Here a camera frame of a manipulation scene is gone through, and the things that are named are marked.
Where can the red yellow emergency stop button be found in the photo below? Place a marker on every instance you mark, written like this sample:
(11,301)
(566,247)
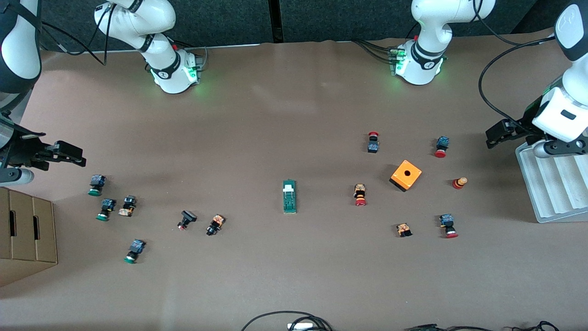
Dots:
(360,193)

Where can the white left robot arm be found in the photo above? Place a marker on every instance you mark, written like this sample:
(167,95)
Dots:
(427,23)

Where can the red mushroom button blue block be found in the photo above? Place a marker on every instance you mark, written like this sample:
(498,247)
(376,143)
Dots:
(447,223)
(442,143)

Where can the white ribbed tray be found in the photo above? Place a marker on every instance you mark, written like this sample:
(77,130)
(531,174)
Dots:
(556,193)

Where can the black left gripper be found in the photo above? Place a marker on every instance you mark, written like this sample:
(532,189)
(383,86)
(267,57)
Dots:
(520,129)

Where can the small orange contact block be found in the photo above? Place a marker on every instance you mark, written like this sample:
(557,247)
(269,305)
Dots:
(404,229)

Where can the black orange selector switch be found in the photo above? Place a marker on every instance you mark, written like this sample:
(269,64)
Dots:
(216,224)

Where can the red yellow button cap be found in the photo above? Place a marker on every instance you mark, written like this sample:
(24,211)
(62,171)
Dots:
(458,183)

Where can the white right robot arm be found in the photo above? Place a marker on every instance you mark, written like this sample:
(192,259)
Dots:
(138,18)

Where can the orange button enclosure box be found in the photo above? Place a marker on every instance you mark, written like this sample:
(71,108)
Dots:
(399,180)

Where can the small red button black block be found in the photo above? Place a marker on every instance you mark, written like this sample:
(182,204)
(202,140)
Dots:
(373,146)

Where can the green push button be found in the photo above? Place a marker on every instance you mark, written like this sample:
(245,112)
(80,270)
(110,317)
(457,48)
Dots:
(106,207)
(95,183)
(135,248)

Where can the white plug adapter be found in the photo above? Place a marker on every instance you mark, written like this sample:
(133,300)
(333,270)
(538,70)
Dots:
(301,326)

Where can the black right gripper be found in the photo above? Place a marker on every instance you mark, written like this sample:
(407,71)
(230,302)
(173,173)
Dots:
(22,151)

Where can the black square push button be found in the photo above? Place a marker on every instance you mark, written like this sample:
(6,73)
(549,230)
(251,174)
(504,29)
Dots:
(187,217)

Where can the brown cardboard box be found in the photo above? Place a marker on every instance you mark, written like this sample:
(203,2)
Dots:
(27,239)

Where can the brown paper table cover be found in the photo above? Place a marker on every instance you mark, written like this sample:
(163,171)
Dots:
(294,266)

